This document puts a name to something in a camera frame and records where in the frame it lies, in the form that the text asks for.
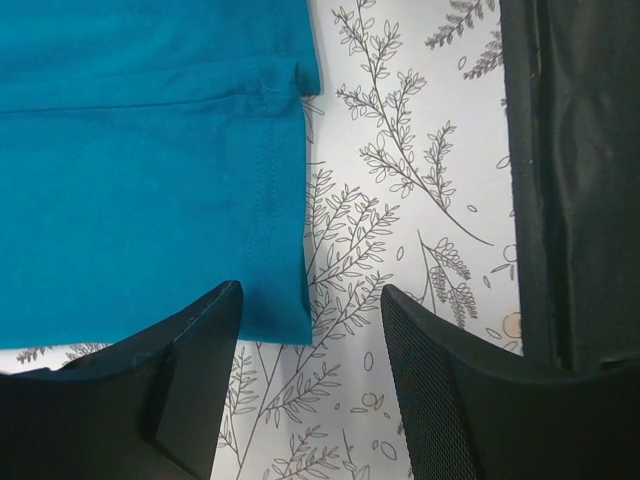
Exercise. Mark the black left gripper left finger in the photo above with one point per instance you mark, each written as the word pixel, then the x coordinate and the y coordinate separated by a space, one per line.
pixel 147 407

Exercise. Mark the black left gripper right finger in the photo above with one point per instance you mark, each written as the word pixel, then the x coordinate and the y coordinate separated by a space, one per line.
pixel 472 410

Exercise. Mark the teal blue t shirt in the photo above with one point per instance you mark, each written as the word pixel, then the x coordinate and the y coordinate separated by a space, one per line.
pixel 151 150

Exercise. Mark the floral patterned table mat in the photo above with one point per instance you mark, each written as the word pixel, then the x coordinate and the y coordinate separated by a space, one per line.
pixel 407 183

